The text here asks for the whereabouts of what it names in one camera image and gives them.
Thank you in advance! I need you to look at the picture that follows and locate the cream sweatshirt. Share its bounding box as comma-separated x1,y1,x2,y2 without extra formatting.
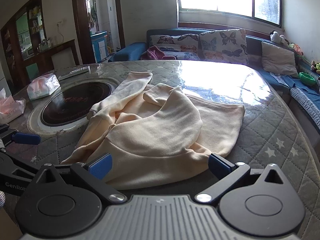
64,72,245,190

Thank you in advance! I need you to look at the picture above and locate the pink plastic bag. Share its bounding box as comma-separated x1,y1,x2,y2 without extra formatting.
0,88,26,124

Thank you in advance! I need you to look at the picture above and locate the white tissue pack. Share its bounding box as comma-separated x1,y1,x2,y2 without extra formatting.
27,73,60,100

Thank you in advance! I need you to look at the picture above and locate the black round induction cooktop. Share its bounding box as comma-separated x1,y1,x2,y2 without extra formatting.
27,77,119,137

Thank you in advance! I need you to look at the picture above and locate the dark wooden cabinet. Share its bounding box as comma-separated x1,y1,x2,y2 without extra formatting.
1,0,80,93

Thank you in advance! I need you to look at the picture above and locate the blue corner sofa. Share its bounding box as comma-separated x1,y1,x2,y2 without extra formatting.
110,28,319,128

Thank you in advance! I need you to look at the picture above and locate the green plastic bowl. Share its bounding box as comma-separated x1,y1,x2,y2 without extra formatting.
299,72,317,86

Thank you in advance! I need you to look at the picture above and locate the beige plain cushion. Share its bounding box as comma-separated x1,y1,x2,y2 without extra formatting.
261,42,298,77

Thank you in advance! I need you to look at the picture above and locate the right butterfly pillow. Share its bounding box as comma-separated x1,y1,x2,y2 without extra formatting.
199,29,249,65

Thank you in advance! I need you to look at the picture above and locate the butterfly pillow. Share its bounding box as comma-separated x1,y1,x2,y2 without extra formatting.
149,34,200,61
199,29,249,65

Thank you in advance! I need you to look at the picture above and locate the blue white small cabinet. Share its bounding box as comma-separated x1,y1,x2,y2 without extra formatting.
91,31,109,63

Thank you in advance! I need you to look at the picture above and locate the magenta cloth on sofa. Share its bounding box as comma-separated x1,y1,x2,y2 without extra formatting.
140,46,176,60

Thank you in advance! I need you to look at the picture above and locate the left butterfly pillow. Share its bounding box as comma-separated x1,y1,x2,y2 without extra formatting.
149,34,200,61

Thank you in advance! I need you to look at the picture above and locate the brown green plush toy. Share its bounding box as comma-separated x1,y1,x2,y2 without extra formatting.
311,60,320,75

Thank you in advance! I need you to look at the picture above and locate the black white plush toy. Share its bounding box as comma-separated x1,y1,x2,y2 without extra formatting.
270,30,290,47

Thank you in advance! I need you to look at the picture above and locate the dark wooden door frame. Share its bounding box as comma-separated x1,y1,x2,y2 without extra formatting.
72,0,125,64

